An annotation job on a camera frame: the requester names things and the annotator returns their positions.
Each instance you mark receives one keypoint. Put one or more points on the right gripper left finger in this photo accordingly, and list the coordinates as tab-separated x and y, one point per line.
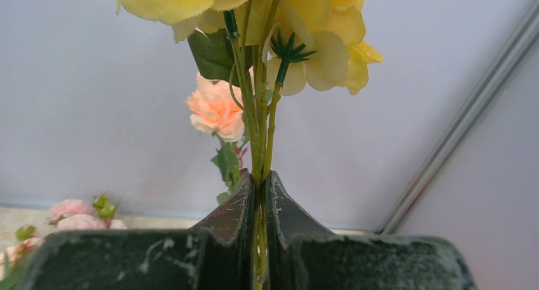
227	261

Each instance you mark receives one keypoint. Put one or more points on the peach rose stem in vase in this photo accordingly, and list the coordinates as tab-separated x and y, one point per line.
215	111

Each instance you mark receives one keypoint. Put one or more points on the pink flower bunch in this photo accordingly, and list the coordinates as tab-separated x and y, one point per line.
70	214

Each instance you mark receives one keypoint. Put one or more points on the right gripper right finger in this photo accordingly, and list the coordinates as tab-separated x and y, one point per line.
285	219

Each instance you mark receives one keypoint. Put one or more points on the right aluminium frame post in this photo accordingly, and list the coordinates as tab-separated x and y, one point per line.
475	105

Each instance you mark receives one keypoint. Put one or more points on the yellow flower bunch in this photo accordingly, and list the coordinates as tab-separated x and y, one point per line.
268	49

